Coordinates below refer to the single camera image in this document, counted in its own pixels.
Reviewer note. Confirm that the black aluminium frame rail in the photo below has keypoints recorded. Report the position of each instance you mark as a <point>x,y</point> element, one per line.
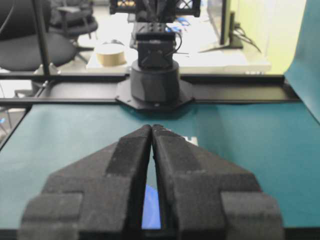
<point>101,89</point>

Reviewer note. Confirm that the brown tape roll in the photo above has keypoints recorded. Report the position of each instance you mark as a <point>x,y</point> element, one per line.
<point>110,54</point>

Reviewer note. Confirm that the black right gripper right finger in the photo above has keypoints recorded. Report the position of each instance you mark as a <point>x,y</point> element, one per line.
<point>206,197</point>

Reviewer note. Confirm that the black office chair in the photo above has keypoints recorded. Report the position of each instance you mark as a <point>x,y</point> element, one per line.
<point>19,47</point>

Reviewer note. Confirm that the black computer monitor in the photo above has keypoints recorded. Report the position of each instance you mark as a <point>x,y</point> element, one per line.
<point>221,23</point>

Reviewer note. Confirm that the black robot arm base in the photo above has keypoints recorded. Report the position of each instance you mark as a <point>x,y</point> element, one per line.
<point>154,80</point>

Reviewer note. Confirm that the large blue plastic gear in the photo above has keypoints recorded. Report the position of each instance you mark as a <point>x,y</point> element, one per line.
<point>151,209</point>

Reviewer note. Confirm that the black vertical frame post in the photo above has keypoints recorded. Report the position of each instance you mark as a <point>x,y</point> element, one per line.
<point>48,67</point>

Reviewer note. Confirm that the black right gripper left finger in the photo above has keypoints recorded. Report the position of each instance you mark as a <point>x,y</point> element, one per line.
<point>100,195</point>

